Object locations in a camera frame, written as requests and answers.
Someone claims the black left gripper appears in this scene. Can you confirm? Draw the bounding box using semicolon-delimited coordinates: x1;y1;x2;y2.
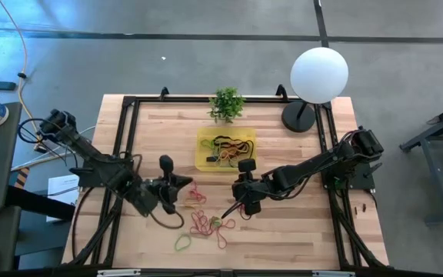
144;155;194;215

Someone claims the dark right wrist cable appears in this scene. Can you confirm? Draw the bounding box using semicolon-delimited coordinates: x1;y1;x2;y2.
261;179;311;201

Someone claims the red rubber band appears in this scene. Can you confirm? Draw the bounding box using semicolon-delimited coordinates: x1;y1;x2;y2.
188;182;208;205
189;209;212;237
214;227;229;249
238;202;252;222
205;217;237;232

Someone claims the cream floor cable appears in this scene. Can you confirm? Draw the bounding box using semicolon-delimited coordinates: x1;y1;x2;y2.
0;0;45;152

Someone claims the small green artificial plant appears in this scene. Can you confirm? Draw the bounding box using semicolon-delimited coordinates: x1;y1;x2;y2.
208;86;246;125

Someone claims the white globe table lamp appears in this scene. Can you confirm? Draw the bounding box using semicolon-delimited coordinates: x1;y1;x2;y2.
281;46;349;133

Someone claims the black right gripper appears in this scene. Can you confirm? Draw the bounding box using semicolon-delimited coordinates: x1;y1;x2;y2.
221;158;271;219

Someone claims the brown left wrist cable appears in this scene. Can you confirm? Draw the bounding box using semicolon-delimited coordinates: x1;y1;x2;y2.
148;207;186;230

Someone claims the large black rubber band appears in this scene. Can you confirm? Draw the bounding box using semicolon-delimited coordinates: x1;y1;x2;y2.
227;138;255;161

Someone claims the grey metal rack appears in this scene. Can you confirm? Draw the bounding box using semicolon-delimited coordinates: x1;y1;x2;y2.
399;97;443;225

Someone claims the white paper sheet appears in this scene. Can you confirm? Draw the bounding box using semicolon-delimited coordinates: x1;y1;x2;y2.
46;174;81;223

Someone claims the black aluminium table frame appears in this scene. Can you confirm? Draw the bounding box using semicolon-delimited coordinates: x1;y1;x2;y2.
62;83;390;270

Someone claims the yellow black striped tape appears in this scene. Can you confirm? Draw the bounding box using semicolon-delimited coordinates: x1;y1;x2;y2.
13;167;31;189

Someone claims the yellow translucent plastic bin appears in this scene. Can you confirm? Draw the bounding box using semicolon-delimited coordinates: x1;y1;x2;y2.
195;126;258;173

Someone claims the silver frame bracket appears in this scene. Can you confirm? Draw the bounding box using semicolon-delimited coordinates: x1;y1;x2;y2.
97;269;142;277
312;270;355;277

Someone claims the white cable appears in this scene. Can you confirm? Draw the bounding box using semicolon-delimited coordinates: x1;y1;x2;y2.
12;125;96;172

